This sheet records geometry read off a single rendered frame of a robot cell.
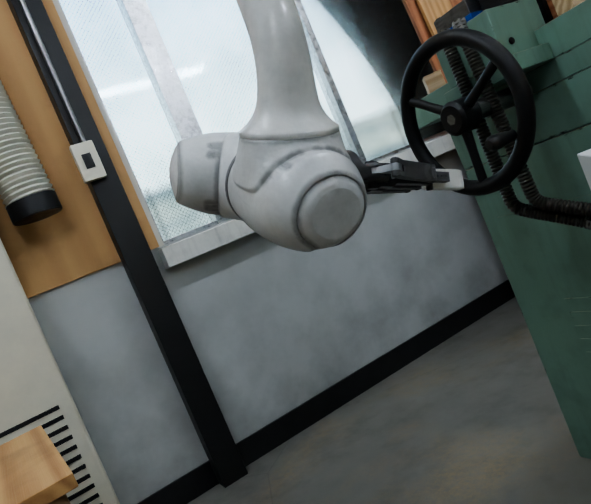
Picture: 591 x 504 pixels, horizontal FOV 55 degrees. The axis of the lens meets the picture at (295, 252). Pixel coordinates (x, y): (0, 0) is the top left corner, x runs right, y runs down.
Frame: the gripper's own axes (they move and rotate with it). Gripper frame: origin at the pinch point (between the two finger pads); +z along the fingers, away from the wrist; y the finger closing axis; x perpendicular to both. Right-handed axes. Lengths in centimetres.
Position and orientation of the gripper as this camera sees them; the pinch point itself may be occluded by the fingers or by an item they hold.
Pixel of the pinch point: (442, 179)
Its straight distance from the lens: 89.8
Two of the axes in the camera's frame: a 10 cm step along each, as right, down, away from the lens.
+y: -4.3, 1.3, 9.0
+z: 9.0, -0.3, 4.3
